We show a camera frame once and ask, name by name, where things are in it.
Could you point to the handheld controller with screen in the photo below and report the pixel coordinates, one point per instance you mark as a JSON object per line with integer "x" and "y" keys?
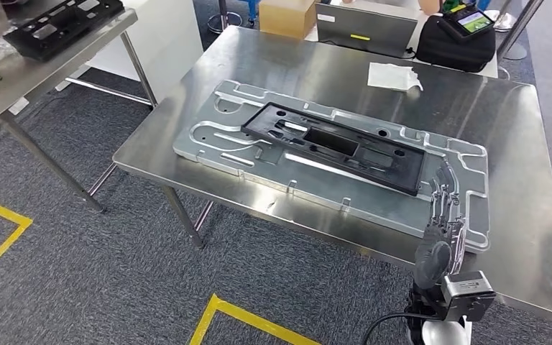
{"x": 471, "y": 21}

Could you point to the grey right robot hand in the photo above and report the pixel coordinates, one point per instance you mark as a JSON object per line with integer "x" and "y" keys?
{"x": 433, "y": 262}

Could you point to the grey laptop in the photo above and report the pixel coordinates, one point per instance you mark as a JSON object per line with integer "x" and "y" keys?
{"x": 366, "y": 28}

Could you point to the white cloth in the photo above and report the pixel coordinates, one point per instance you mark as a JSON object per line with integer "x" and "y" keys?
{"x": 392, "y": 76}

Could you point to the steel side table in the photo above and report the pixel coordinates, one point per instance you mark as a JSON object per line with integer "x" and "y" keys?
{"x": 42, "y": 76}

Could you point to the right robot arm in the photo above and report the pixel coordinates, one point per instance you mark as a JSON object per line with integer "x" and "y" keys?
{"x": 442, "y": 333}

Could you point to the aluminium fixture plate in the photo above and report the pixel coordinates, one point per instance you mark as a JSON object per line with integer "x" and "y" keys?
{"x": 333, "y": 190}

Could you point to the black bag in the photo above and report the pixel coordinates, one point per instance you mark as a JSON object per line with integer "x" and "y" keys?
{"x": 452, "y": 54}

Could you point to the cardboard box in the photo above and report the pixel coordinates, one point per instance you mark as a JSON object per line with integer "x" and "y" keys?
{"x": 285, "y": 19}

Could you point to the stainless steel workbench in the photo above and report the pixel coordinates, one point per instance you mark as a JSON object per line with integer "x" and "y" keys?
{"x": 304, "y": 62}

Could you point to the person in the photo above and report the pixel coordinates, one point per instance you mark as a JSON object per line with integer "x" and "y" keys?
{"x": 430, "y": 5}

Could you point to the black plastic plate frame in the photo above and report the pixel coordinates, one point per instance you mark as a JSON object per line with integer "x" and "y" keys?
{"x": 28, "y": 40}
{"x": 266, "y": 126}

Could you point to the chrome stanchion post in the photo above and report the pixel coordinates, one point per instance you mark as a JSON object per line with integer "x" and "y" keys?
{"x": 226, "y": 21}
{"x": 519, "y": 31}

